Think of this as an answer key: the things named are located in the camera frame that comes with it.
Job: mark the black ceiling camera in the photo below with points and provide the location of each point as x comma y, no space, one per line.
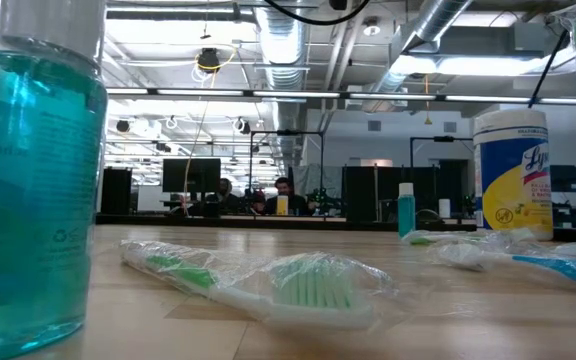
208,58

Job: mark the long ceiling light bar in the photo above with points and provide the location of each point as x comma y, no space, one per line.
293,94

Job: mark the teal mouthwash bottle white cap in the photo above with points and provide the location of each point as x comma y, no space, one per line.
33,175
406,210

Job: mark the black gantry frame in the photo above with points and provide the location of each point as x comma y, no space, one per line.
440,139
285,133

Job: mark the dark blue box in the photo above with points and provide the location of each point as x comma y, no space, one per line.
565,178

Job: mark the ribbed silver air duct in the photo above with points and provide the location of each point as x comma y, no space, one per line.
280,55

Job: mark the black partition panel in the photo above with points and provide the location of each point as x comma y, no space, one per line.
368,190

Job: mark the grey cover sheet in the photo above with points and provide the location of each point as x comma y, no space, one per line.
318,180

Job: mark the blue yellow wipes canister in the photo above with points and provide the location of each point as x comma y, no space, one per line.
513,175

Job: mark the black cabinet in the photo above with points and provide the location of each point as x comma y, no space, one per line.
116,190

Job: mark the smooth silver air duct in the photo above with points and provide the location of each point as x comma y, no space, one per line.
438,20

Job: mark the yellow container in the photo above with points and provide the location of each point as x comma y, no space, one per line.
282,205

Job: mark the person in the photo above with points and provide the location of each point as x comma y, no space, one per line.
225,192
285,196

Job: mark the white cup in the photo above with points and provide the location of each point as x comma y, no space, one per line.
444,207

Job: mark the black computer monitor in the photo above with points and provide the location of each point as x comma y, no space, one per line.
191,175

